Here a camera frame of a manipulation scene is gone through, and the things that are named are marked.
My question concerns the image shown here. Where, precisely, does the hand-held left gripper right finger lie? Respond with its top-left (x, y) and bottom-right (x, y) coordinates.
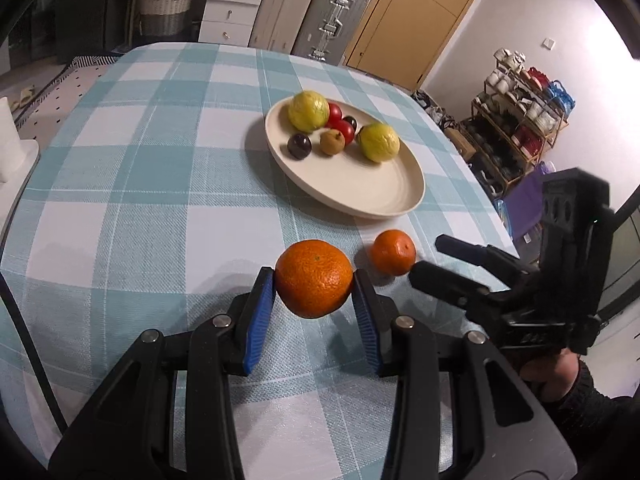
top-left (351, 269), bottom-right (576, 480)

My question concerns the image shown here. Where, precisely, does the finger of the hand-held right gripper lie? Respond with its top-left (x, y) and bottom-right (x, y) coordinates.
top-left (409, 260), bottom-right (512, 321)
top-left (435, 234), bottom-right (541, 287)

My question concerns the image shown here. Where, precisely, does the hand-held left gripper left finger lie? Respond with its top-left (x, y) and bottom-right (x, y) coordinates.
top-left (47, 267), bottom-right (276, 480)

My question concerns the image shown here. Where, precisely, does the small orange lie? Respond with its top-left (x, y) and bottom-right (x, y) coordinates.
top-left (371, 229), bottom-right (417, 276)

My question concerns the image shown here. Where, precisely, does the large orange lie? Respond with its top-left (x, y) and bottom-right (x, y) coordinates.
top-left (275, 240), bottom-right (354, 319)

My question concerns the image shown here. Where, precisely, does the cream oval plate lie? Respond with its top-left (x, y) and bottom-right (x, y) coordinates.
top-left (264, 96), bottom-right (426, 219)

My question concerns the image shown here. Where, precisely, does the small brown pear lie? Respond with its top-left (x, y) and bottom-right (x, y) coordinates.
top-left (320, 129), bottom-right (346, 156)

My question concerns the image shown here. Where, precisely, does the person's right forearm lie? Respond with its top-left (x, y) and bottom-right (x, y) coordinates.
top-left (542, 360), bottom-right (640, 480)

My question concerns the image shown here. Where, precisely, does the person's right hand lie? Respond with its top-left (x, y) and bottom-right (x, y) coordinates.
top-left (520, 351), bottom-right (582, 404)

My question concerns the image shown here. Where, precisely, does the purple bag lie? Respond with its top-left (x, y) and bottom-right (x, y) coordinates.
top-left (502, 167), bottom-right (547, 242)

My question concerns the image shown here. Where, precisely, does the small cardboard box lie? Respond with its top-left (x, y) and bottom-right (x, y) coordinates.
top-left (445, 127), bottom-right (477, 162)

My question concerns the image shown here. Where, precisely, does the wooden shoe rack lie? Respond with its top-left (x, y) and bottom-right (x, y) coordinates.
top-left (470, 47), bottom-right (576, 197)

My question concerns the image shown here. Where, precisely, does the pile of shoes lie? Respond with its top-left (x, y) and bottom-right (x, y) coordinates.
top-left (412, 90), bottom-right (457, 132)

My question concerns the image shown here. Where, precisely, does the blue white checked tablecloth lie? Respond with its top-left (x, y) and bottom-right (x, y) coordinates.
top-left (0, 42), bottom-right (521, 480)

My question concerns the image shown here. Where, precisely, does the greenish yellow lemon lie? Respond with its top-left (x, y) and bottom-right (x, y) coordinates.
top-left (287, 90), bottom-right (330, 133)

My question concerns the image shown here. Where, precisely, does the wooden door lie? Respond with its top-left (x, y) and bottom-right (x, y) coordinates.
top-left (345, 0), bottom-right (496, 92)

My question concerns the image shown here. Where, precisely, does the silver suitcase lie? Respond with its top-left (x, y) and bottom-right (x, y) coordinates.
top-left (292, 0), bottom-right (371, 64)

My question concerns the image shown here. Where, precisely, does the dotted floor rug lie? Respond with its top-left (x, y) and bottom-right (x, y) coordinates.
top-left (0, 55), bottom-right (117, 152)

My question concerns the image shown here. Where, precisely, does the beige suitcase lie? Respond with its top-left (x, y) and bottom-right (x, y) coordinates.
top-left (248, 0), bottom-right (322, 54)

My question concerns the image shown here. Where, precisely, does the white drawer dresser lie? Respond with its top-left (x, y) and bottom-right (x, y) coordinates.
top-left (125, 0), bottom-right (268, 47)

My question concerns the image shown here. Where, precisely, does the white woven basket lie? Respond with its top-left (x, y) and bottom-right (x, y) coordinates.
top-left (139, 0), bottom-right (194, 37)

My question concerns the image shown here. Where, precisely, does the white paper roll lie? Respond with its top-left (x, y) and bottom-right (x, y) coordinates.
top-left (0, 97), bottom-right (22, 147)

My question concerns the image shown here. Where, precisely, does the black cable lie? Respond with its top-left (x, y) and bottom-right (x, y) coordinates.
top-left (0, 240), bottom-right (69, 433)

